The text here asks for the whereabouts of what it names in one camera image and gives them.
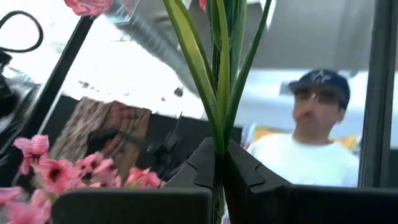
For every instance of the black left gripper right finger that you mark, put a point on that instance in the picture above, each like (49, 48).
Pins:
(311, 205)

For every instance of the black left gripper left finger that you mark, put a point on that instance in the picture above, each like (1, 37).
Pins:
(130, 205)

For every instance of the pink artificial flower bunch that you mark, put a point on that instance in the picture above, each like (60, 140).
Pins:
(199, 68)
(53, 171)

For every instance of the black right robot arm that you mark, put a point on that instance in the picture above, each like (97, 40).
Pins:
(6, 102)

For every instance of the person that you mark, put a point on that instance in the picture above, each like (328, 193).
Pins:
(311, 155)

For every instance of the brown wooden panel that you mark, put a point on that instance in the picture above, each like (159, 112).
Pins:
(102, 124)

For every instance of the grey vertical post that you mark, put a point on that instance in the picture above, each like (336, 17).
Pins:
(376, 93)

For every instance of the black metal frame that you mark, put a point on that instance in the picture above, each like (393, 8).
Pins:
(59, 77)

